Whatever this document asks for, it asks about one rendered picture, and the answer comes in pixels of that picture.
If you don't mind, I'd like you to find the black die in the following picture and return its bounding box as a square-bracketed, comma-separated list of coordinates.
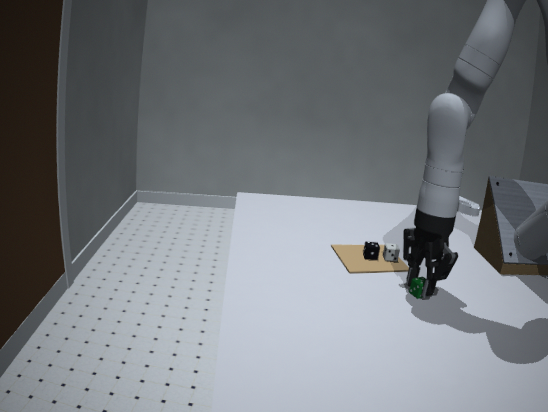
[363, 241, 380, 260]

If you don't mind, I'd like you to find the tan flat mat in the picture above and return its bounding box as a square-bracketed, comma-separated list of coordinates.
[331, 245, 409, 273]

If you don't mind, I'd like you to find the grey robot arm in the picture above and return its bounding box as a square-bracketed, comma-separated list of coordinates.
[417, 0, 548, 260]

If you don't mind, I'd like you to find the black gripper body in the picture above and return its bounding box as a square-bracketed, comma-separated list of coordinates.
[414, 208, 456, 260]

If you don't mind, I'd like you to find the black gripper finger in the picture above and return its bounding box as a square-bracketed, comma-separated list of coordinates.
[421, 242, 458, 298]
[403, 228, 424, 287]

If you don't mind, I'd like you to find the grey die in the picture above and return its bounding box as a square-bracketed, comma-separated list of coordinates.
[383, 243, 400, 261]

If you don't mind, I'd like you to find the green die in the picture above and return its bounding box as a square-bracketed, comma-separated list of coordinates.
[409, 277, 426, 299]

